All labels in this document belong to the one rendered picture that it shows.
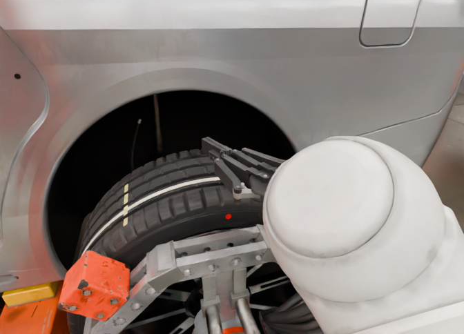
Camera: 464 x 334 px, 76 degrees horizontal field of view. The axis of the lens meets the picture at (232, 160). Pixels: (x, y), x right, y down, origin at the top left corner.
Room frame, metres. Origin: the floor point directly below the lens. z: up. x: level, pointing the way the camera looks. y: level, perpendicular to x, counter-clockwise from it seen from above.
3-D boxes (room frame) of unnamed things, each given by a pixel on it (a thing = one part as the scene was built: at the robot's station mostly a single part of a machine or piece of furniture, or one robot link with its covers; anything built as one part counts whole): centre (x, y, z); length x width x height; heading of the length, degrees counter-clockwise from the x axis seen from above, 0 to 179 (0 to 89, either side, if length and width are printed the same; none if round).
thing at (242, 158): (0.42, -0.04, 1.27); 0.11 x 0.01 x 0.04; 38
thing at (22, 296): (0.64, 0.64, 0.71); 0.14 x 0.14 x 0.05; 15
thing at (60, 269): (0.86, 0.17, 1.03); 0.83 x 0.32 x 0.58; 105
